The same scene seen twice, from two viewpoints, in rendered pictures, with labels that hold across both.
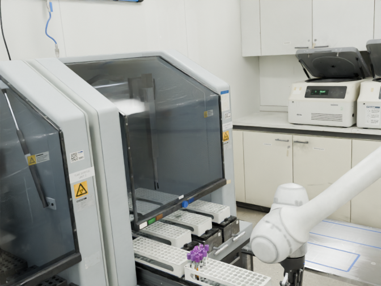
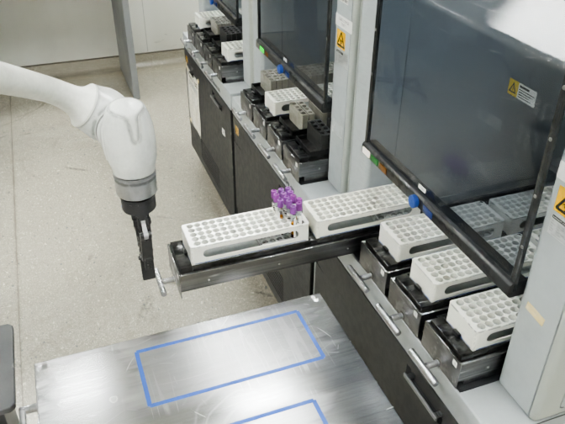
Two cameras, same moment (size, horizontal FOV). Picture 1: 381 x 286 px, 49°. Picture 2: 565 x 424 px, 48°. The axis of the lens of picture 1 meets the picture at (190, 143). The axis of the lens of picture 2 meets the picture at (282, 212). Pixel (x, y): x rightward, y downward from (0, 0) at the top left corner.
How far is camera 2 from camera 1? 231 cm
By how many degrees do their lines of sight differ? 107
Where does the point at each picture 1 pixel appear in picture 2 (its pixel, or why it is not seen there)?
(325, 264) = (178, 343)
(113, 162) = (368, 36)
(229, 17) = not seen: outside the picture
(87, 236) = (337, 98)
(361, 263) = (132, 386)
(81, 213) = (338, 67)
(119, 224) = (360, 124)
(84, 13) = not seen: outside the picture
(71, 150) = not seen: outside the picture
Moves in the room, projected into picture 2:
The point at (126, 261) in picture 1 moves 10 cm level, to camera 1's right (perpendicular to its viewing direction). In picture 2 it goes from (357, 176) to (341, 193)
